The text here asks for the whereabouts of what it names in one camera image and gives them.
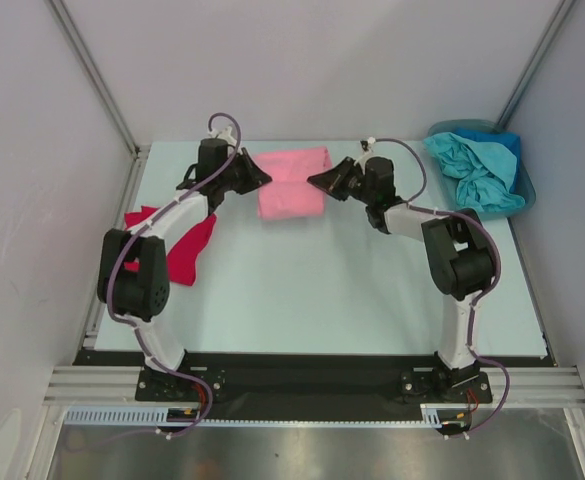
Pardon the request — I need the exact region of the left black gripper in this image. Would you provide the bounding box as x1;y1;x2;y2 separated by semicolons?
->
217;148;270;196

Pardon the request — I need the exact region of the pink t shirt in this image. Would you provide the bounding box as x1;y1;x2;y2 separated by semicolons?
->
254;146;332;221

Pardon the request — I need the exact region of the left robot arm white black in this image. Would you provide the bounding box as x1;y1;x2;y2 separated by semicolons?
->
97;133;271;400

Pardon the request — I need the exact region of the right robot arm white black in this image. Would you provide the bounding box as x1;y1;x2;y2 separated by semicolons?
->
307;156;500;402

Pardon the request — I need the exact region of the red folded t shirt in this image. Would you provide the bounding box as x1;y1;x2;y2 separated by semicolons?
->
124;206;217;287

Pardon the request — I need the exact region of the light blue t shirt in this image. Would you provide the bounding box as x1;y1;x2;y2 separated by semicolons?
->
423;132;526;214

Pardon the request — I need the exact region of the dark blue t shirt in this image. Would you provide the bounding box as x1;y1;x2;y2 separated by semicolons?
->
453;128;522;193

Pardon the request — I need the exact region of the teal plastic basket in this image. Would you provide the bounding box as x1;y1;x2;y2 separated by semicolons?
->
423;119;536;219

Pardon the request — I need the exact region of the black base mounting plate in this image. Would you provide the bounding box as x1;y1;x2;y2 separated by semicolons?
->
73;350;551;422

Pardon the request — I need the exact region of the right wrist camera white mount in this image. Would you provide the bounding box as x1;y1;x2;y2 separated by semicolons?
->
356;137;376;170

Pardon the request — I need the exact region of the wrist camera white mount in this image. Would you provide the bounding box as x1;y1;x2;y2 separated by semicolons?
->
356;137;376;170
208;125;237;146

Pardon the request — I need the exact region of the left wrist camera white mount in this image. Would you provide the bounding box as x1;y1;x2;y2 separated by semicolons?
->
208;125;237;146

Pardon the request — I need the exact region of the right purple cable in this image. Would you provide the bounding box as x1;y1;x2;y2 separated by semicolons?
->
371;137;512;436

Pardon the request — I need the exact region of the purple cable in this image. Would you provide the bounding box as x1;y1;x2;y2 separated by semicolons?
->
371;137;512;436
105;112;246;436

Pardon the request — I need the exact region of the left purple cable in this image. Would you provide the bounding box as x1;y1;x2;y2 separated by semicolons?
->
105;112;246;436

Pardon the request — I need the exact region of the left aluminium frame post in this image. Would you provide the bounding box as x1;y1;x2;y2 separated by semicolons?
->
44;0;141;159

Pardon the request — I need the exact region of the aluminium frame post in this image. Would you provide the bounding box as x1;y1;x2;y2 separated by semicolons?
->
497;0;580;129
44;0;141;159

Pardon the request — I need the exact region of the slotted cable duct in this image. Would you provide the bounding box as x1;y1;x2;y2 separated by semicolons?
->
64;403;473;429

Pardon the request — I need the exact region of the right aluminium frame post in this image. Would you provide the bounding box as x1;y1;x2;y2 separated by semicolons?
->
497;0;580;129

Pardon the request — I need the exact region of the aluminium rail front right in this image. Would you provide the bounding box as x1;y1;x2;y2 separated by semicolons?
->
421;364;585;480

